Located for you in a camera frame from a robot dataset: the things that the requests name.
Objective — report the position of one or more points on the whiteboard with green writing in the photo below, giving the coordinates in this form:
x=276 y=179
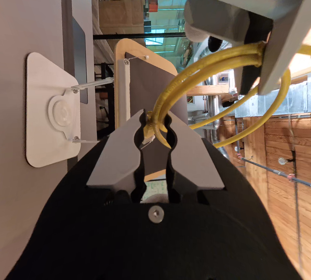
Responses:
x=155 y=188

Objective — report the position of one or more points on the cardboard box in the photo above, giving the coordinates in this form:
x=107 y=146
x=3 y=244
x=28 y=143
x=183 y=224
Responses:
x=121 y=13

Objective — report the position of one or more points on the wooden ceiling beam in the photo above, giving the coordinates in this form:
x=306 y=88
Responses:
x=206 y=90

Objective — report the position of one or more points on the black pole stand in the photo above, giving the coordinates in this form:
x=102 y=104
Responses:
x=145 y=35

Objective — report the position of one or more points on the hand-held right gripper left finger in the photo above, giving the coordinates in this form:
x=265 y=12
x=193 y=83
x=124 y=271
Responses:
x=114 y=163

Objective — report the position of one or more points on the bare light bulb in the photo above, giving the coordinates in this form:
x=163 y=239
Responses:
x=281 y=161

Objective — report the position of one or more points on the pipe with red clamps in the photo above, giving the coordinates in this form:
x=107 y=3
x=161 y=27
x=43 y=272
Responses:
x=267 y=169

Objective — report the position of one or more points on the person's left hand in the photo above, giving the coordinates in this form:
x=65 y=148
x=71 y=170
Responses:
x=213 y=17

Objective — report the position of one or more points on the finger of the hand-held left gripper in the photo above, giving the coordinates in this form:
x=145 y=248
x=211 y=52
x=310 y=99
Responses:
x=247 y=80
x=279 y=54

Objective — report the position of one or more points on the rectangular silver duct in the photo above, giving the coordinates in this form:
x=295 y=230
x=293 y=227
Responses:
x=296 y=100

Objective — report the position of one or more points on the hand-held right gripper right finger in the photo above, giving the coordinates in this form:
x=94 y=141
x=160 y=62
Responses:
x=196 y=163

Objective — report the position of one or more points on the shiny silver pipe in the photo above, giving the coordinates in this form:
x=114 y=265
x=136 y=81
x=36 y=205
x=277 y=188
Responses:
x=215 y=114

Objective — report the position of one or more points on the red panel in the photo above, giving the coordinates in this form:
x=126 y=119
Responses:
x=153 y=3

